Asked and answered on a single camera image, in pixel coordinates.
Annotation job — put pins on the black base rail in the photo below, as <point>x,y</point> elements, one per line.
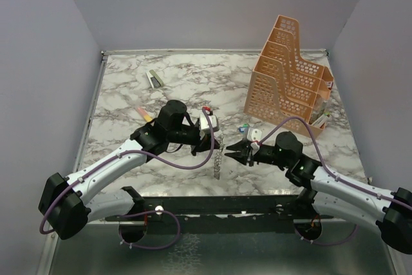
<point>192,214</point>

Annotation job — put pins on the items in organizer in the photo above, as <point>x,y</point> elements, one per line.
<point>320,112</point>

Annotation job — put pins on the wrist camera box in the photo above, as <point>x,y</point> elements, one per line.
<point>208,122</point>
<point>254,136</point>

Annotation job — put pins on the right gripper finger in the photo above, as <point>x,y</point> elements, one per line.
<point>241,147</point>
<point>240,157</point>

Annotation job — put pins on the pink yellow highlighter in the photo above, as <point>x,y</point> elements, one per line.
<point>144,114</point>

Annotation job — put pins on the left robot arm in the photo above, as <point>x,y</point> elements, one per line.
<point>144,144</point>

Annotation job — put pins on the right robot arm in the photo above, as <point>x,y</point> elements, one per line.
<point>385,212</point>

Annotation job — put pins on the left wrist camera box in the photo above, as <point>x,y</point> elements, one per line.
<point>208,122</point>

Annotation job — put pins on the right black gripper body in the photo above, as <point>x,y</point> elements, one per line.
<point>266,154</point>

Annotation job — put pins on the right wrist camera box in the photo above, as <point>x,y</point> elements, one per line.
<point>254,136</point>

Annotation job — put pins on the peach plastic file organizer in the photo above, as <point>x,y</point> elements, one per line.
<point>284,84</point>

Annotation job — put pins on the grey white stapler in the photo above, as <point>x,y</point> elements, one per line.
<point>154,79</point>

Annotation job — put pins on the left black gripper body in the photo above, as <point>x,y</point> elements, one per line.
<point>186,134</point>

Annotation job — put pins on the blue green key tags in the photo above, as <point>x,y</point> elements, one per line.
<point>243,128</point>

